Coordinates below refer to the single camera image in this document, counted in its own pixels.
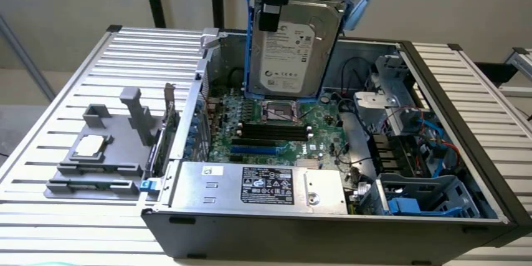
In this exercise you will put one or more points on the silver hard disk blue caddy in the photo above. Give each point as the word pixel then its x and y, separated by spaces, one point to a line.
pixel 299 48

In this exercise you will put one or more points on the blue plastic disk bay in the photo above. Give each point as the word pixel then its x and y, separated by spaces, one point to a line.
pixel 440 196

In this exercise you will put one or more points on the CPU socket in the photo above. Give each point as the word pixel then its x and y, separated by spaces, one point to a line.
pixel 279 111

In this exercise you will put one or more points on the metal drive cage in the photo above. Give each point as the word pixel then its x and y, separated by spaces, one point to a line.
pixel 392 91

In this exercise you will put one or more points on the black RAM slot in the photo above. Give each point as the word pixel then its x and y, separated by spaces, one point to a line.
pixel 270 136
pixel 272 127

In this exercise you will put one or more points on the green motherboard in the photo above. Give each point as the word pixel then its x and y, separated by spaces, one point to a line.
pixel 320 132

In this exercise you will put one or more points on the blue expansion slot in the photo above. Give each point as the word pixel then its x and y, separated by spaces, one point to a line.
pixel 251 152

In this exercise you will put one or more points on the grey parts rack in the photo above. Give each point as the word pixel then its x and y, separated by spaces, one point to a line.
pixel 120 141

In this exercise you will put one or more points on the silver power supply unit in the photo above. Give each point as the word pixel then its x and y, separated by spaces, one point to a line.
pixel 232 188

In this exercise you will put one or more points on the silver CPU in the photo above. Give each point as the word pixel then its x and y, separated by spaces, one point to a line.
pixel 91 145

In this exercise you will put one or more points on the open black PC case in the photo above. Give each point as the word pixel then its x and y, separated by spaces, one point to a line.
pixel 316 235

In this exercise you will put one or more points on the graphics card metal bracket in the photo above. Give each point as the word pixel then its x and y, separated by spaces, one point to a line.
pixel 166 129

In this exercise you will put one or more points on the grey metal frame bar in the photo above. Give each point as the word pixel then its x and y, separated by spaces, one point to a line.
pixel 24 57

